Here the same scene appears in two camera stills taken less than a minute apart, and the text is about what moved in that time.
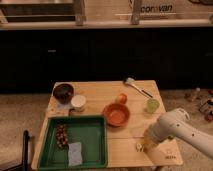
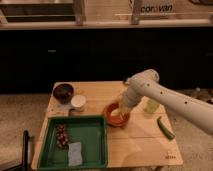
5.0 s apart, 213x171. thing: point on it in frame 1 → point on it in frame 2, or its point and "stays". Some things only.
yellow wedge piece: x=139 y=147 → x=116 y=112
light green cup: x=152 y=106 stays
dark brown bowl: x=63 y=92 stays
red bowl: x=117 y=114 stays
